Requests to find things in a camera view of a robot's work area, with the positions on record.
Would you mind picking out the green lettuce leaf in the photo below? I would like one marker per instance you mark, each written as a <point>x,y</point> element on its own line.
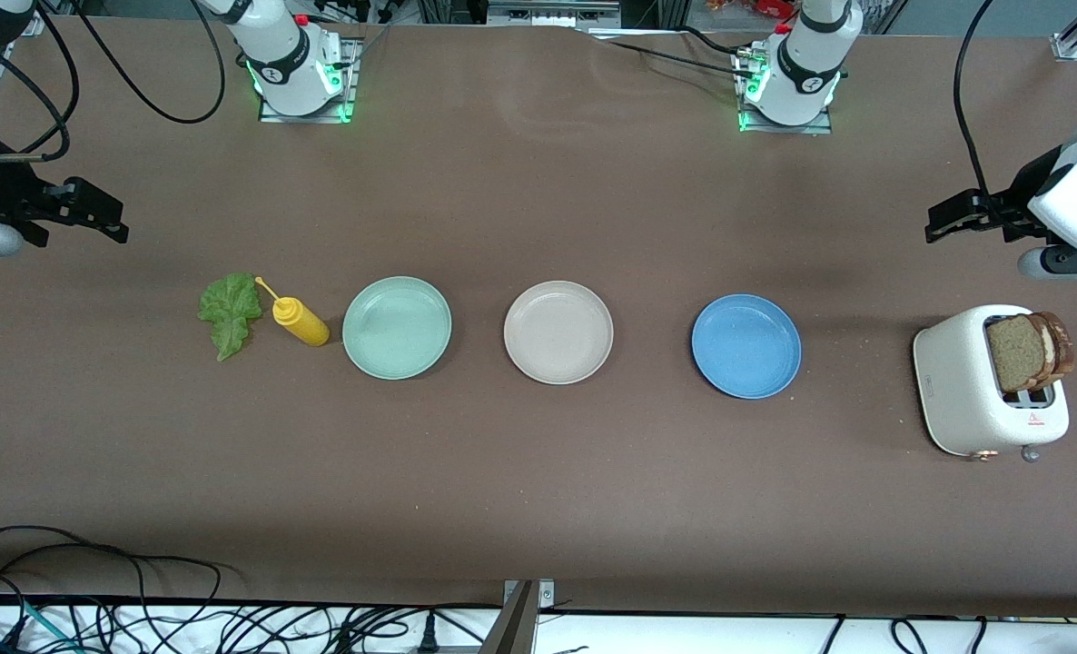
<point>230,313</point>

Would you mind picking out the beige plate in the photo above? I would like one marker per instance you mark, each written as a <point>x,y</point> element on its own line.
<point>558,331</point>

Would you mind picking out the grey metal bracket post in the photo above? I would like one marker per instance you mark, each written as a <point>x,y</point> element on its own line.
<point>513,627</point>

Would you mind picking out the grey metal equipment box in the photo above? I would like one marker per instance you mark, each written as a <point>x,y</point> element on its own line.
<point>552,13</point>

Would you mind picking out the brown bread slice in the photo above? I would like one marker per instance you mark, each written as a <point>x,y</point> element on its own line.
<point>1015,354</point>
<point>1061,350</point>

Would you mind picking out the mint green plate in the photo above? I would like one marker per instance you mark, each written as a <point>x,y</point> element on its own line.
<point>397,327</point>

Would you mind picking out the blue plate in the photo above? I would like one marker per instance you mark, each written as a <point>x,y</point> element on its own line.
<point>745,345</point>

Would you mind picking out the white toaster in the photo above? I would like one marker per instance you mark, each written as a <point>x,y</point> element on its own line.
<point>956,381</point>

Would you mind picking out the yellow squeeze bottle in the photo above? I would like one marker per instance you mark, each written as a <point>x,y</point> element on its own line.
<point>302,322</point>

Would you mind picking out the black power plug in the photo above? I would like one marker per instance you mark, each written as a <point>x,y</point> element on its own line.
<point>428,634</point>

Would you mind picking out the red snack packet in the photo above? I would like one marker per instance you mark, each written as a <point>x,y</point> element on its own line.
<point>756,7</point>

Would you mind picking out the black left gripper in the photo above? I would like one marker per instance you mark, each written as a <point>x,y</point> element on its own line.
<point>1016,202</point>

